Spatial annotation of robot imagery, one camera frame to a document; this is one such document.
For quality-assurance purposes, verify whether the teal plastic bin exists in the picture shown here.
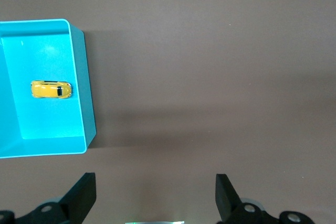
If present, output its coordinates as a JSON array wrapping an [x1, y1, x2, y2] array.
[[0, 18, 97, 159]]

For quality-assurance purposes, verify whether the yellow beetle toy car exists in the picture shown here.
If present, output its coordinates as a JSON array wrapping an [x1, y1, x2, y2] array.
[[30, 80, 73, 100]]

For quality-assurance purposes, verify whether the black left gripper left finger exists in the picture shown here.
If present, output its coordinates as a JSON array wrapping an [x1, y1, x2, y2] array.
[[0, 173, 97, 224]]

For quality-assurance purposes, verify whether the brown table cover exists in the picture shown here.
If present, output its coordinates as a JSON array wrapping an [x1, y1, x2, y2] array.
[[0, 0, 336, 224]]

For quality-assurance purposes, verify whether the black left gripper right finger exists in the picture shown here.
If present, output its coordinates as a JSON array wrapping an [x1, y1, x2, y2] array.
[[215, 174, 316, 224]]

